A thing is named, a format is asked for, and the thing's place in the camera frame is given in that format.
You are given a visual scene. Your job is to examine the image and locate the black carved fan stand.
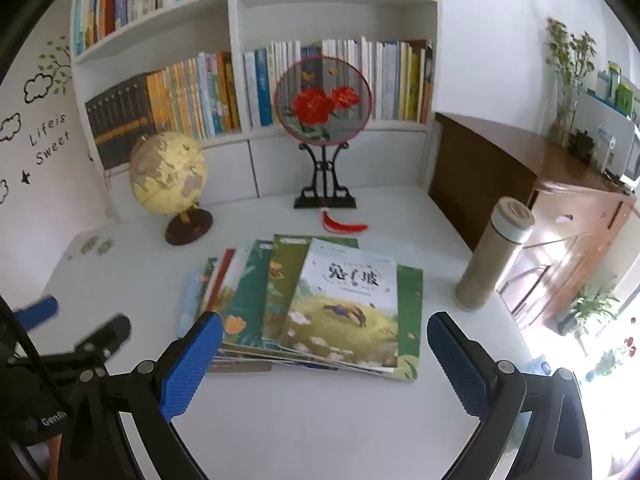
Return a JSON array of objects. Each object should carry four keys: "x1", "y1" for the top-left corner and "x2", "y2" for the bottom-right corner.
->
[{"x1": 293, "y1": 142, "x2": 358, "y2": 210}]

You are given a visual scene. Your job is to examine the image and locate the small dark ornament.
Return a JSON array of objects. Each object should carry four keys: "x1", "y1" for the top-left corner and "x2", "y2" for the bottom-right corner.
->
[{"x1": 569, "y1": 129, "x2": 598, "y2": 166}]

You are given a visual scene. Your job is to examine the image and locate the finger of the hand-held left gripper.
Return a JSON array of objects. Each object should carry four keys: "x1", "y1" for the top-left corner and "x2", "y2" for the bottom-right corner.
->
[
  {"x1": 12, "y1": 296, "x2": 60, "y2": 333},
  {"x1": 7, "y1": 314, "x2": 132, "y2": 376}
]

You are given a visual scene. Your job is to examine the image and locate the set of black books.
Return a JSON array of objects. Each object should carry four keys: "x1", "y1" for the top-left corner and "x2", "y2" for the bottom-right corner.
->
[{"x1": 85, "y1": 74, "x2": 156, "y2": 171}]

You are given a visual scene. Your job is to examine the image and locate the silver thermos cup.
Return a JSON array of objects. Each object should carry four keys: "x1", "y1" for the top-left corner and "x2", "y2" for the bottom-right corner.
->
[{"x1": 454, "y1": 196, "x2": 536, "y2": 310}]

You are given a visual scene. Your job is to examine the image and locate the green potted plant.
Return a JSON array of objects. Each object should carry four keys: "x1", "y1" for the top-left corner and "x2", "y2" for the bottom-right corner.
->
[{"x1": 557, "y1": 285, "x2": 621, "y2": 336}]

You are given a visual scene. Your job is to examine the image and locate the embroidered round fan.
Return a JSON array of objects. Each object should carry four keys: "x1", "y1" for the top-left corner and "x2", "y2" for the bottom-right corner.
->
[{"x1": 273, "y1": 55, "x2": 373, "y2": 147}]

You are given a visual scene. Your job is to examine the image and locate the row of white blue books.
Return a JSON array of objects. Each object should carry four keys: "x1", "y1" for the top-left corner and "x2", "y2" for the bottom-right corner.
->
[{"x1": 243, "y1": 37, "x2": 433, "y2": 128}]

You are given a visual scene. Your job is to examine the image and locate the olive green book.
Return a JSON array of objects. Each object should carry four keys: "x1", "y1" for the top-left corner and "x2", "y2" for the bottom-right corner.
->
[{"x1": 261, "y1": 233, "x2": 360, "y2": 348}]

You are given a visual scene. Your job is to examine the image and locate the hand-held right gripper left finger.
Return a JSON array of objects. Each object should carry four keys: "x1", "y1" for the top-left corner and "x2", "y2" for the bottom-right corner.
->
[{"x1": 60, "y1": 310, "x2": 226, "y2": 480}]

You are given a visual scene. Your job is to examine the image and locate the bird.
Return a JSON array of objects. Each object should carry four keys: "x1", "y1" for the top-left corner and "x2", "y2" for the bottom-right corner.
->
[{"x1": 276, "y1": 237, "x2": 401, "y2": 375}]

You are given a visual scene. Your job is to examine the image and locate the dark green orange flower book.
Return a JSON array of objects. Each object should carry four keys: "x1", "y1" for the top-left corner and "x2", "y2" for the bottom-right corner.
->
[{"x1": 220, "y1": 239, "x2": 276, "y2": 348}]

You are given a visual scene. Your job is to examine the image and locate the white appliance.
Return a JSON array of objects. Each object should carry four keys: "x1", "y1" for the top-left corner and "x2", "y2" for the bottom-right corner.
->
[{"x1": 572, "y1": 92, "x2": 640, "y2": 188}]

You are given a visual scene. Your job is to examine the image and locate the row of orange yellow books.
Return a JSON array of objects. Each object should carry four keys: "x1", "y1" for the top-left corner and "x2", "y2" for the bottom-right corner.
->
[{"x1": 145, "y1": 51, "x2": 242, "y2": 141}]

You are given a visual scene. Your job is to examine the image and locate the red flowering plant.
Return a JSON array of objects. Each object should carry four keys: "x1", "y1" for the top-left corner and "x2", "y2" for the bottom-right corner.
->
[{"x1": 587, "y1": 332, "x2": 640, "y2": 381}]

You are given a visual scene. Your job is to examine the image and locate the green leafy cover book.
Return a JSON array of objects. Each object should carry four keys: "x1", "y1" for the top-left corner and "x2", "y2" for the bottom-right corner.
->
[{"x1": 397, "y1": 264, "x2": 425, "y2": 382}]

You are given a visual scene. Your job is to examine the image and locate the row of colourful shelf books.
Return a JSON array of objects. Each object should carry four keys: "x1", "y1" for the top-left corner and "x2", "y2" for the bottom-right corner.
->
[{"x1": 72, "y1": 0, "x2": 236, "y2": 56}]

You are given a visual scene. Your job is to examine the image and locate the green box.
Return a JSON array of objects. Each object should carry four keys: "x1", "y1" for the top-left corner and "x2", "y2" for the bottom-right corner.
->
[
  {"x1": 616, "y1": 81, "x2": 640, "y2": 115},
  {"x1": 597, "y1": 61, "x2": 623, "y2": 101}
]

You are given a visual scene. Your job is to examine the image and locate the pile of children's books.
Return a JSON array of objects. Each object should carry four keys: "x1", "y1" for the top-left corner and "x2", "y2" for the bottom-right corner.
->
[{"x1": 176, "y1": 233, "x2": 425, "y2": 382}]

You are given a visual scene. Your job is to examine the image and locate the red tassel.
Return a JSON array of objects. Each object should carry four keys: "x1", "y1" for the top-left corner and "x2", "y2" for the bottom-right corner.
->
[{"x1": 320, "y1": 210, "x2": 368, "y2": 236}]

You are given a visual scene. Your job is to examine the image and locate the beige desk globe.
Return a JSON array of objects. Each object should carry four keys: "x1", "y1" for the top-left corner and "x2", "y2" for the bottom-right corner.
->
[{"x1": 129, "y1": 131, "x2": 213, "y2": 246}]

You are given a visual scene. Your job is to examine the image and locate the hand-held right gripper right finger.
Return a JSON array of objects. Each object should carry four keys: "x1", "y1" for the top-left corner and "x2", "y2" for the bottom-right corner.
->
[{"x1": 426, "y1": 311, "x2": 591, "y2": 480}]

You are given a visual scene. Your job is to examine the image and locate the glass vase with dried flowers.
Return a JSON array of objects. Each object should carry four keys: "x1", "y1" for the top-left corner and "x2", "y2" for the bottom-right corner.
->
[{"x1": 545, "y1": 17, "x2": 598, "y2": 148}]

